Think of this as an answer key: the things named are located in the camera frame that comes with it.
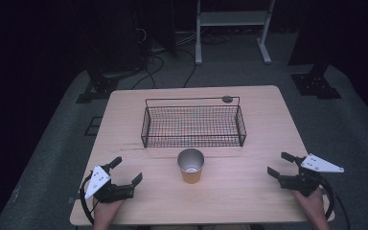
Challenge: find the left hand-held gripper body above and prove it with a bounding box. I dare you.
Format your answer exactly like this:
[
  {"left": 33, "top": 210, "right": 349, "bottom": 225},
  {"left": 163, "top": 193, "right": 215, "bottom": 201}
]
[{"left": 84, "top": 165, "right": 136, "bottom": 204}]

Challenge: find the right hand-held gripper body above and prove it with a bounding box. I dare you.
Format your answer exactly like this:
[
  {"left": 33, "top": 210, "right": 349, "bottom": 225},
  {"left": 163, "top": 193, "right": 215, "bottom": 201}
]
[{"left": 278, "top": 153, "right": 345, "bottom": 198}]

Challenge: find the orange paper cup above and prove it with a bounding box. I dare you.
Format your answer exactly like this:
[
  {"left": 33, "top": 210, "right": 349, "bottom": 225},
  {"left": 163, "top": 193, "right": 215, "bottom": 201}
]
[{"left": 176, "top": 148, "right": 205, "bottom": 185}]

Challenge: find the black wire basket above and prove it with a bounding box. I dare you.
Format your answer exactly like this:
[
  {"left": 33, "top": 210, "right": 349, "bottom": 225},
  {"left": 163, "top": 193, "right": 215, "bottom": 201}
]
[{"left": 140, "top": 96, "right": 247, "bottom": 150}]

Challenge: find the person's left hand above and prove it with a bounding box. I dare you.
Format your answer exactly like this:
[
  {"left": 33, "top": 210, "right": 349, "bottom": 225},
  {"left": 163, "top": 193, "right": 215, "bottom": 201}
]
[{"left": 92, "top": 197, "right": 126, "bottom": 226}]

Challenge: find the person's right hand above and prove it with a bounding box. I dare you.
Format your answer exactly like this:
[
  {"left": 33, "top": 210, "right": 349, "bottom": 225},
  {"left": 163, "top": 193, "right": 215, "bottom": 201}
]
[{"left": 291, "top": 187, "right": 330, "bottom": 225}]

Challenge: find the black stand base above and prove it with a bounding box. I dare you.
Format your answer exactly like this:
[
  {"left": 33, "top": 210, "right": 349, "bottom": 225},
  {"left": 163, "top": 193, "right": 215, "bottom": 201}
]
[
  {"left": 289, "top": 62, "right": 343, "bottom": 101},
  {"left": 75, "top": 68, "right": 143, "bottom": 104}
]

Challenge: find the white metal stand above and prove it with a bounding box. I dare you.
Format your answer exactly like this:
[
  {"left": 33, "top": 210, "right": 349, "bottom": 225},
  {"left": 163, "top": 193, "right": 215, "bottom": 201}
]
[{"left": 195, "top": 0, "right": 276, "bottom": 66}]

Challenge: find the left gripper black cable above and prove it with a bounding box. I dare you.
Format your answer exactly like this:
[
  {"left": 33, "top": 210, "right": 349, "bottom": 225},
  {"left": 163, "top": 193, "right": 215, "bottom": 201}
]
[{"left": 79, "top": 173, "right": 98, "bottom": 225}]

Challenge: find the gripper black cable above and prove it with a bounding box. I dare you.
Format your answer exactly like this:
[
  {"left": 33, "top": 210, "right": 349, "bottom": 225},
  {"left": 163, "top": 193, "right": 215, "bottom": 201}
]
[
  {"left": 79, "top": 173, "right": 98, "bottom": 225},
  {"left": 319, "top": 176, "right": 352, "bottom": 230}
]

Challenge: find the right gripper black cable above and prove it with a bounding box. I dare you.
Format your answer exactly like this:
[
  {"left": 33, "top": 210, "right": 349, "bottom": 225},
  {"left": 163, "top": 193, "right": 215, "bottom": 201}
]
[{"left": 319, "top": 176, "right": 352, "bottom": 230}]

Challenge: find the black floor cable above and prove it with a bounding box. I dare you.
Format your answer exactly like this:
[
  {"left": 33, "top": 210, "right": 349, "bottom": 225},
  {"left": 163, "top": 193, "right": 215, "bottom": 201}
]
[
  {"left": 130, "top": 53, "right": 166, "bottom": 91},
  {"left": 176, "top": 47, "right": 197, "bottom": 89}
]

